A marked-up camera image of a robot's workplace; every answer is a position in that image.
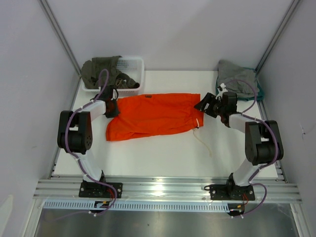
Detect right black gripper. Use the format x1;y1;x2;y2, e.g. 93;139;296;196
194;93;225;119

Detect orange shorts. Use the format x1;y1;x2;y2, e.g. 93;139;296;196
105;93;204;142

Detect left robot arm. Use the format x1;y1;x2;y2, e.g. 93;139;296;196
57;86;122;199

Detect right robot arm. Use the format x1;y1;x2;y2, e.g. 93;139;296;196
194;92;284;200

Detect olive green shorts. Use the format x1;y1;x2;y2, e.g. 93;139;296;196
81;56;140;89

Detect grey folded shorts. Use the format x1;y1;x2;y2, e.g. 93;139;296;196
217;60;260;99

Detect teal folded shorts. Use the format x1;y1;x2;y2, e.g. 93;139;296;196
216;67;264;101

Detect white plastic basket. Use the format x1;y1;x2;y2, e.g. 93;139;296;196
81;56;144;97

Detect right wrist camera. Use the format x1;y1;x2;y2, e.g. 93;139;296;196
217;83;228;97

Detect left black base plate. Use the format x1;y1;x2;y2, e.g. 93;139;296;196
79;181;123;198

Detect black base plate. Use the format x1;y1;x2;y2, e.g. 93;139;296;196
79;181;123;198
204;183;255;201

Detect aluminium mounting rail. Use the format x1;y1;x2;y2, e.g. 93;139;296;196
33;176;302;203

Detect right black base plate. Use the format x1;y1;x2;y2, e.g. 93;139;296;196
204;183;255;201

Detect slotted cable duct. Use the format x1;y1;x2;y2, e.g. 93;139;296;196
43;199;230;213

